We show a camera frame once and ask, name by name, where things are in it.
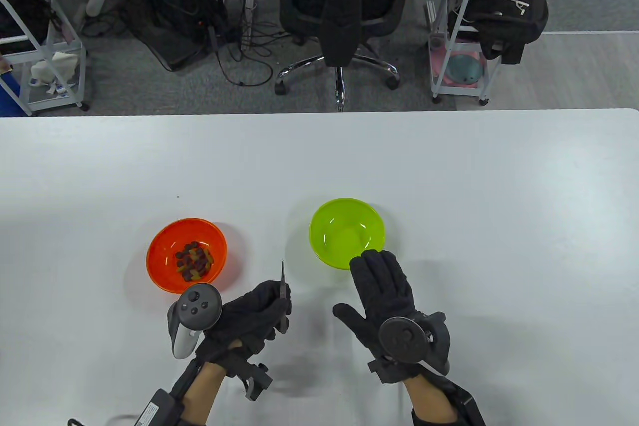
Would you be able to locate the person's left hand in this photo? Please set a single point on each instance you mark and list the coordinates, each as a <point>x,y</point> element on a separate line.
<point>247,318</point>

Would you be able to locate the person's right hand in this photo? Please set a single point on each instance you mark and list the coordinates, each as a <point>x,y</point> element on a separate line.
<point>387,291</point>

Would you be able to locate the person's right thumb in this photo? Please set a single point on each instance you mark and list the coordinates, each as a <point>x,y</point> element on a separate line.
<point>347,313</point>

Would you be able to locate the person's left fingers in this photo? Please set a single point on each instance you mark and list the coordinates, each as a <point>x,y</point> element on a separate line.
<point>272,303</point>

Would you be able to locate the black tweezers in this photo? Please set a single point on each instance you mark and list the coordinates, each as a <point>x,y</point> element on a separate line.
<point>282,277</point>

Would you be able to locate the person's right forearm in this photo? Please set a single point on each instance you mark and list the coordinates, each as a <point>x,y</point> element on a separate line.
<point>432,398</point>

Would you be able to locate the person's left forearm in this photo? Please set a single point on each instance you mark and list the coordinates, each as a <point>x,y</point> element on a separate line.
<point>199,391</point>

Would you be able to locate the grey and black controller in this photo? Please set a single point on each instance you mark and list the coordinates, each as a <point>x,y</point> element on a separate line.
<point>195,311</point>

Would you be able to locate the green plastic bowl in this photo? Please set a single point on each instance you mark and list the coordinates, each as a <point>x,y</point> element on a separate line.
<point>347,232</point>

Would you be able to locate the pile of colourful gummy candies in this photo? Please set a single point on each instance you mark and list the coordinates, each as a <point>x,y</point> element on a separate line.
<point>194,261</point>

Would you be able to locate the orange plastic bowl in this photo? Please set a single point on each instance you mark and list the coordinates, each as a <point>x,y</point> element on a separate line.
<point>162,266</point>

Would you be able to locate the teal round lid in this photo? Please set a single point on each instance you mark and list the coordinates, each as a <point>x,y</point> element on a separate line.
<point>465,70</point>

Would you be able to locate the pink plastic basin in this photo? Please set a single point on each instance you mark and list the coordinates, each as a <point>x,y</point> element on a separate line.
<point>439,59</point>

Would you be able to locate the white power strip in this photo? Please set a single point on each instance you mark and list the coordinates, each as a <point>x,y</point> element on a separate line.
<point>248,11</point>

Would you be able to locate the black office chair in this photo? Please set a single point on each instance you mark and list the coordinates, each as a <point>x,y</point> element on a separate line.
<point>344,1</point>

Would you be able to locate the white cloth bag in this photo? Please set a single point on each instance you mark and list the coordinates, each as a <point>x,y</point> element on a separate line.
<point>55,71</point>

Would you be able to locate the black computer tower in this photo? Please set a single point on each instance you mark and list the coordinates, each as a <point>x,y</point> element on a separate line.
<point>172,1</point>

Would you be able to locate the white metal cart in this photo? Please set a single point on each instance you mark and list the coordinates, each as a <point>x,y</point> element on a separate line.
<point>65,46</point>
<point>462,1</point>

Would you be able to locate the black bag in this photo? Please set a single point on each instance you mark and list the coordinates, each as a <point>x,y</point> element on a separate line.
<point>504,21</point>

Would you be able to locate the blue object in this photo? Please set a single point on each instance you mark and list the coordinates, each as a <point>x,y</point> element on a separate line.
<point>7,91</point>

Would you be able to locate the black backpack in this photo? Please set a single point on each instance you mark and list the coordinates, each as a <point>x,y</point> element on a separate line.
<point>20,11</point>

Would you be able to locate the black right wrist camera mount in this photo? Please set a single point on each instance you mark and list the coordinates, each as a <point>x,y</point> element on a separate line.
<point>394,371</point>

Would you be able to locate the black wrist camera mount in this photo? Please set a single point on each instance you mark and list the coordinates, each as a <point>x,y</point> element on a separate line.
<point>252,376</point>
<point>394,371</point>

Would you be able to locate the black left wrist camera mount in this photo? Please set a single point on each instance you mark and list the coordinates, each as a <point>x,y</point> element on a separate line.
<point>252,376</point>

